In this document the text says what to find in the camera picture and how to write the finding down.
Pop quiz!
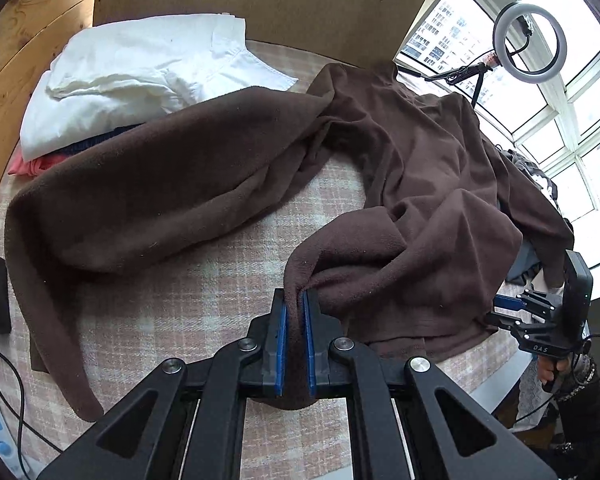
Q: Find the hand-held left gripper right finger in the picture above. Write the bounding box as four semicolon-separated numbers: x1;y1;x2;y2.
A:
302;290;561;480

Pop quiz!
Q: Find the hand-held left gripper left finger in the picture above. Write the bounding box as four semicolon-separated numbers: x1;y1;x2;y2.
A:
37;289;288;480

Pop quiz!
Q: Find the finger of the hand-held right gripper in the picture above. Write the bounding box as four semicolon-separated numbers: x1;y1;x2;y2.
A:
491;290;556;311
484;312;556;338

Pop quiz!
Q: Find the brown sweater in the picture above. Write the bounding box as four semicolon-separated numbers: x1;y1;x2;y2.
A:
4;62;576;423

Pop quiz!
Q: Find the person's right forearm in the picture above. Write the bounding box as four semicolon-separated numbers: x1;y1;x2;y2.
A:
555;350;600;441

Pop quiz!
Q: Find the person's right hand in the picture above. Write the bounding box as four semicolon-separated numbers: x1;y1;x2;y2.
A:
537;357;561;391

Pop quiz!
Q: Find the slate blue garment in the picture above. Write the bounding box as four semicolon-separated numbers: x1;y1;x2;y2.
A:
505;242;548;285

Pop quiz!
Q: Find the pink plaid blanket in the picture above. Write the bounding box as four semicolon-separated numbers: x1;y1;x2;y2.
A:
0;40;531;480

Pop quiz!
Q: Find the grey garment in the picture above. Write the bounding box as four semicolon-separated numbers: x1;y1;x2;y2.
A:
497;145;571;221

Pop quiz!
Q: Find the dark blue garment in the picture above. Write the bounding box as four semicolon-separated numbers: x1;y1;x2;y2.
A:
55;122;146;158

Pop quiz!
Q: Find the pink garment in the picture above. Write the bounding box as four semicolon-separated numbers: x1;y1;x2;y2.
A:
7;152;71;178

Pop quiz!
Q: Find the white folded garment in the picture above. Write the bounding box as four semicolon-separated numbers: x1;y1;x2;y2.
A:
20;12;300;161

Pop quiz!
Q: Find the wooden board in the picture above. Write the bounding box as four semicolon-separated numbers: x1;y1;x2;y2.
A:
92;0;461;68

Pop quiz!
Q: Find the black ring light stand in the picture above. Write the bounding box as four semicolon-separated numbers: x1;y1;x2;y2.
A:
395;57;498;111

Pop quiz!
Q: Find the black adapter cable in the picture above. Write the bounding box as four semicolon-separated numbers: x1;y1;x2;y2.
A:
0;332;63;478

